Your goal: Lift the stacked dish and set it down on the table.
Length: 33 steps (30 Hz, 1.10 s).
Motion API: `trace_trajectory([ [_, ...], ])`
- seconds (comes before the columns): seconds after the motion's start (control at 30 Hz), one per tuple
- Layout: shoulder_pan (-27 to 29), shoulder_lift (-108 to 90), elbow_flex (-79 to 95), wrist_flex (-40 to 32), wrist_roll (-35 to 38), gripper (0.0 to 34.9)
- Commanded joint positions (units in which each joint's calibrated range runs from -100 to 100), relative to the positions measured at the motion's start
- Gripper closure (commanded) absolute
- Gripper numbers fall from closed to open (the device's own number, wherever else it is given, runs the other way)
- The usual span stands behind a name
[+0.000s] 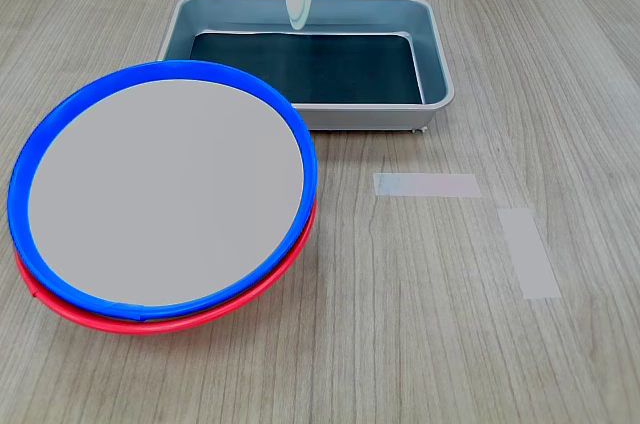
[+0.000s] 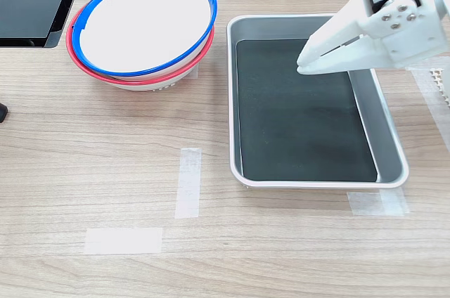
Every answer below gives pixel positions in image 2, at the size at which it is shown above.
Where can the white plate with blue rim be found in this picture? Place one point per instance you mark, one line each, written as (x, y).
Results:
(144, 27)

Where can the white plate with red rim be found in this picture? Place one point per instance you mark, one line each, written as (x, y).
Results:
(140, 86)

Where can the pale perforated plate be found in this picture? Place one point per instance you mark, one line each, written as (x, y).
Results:
(437, 82)

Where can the translucent tape strip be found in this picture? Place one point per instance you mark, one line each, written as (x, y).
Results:
(378, 203)
(196, 71)
(430, 97)
(188, 182)
(123, 240)

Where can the steel tray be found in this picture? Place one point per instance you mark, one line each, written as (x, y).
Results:
(386, 129)

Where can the black mat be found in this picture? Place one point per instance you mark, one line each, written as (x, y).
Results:
(299, 118)

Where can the black flat device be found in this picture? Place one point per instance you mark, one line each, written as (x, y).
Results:
(28, 6)

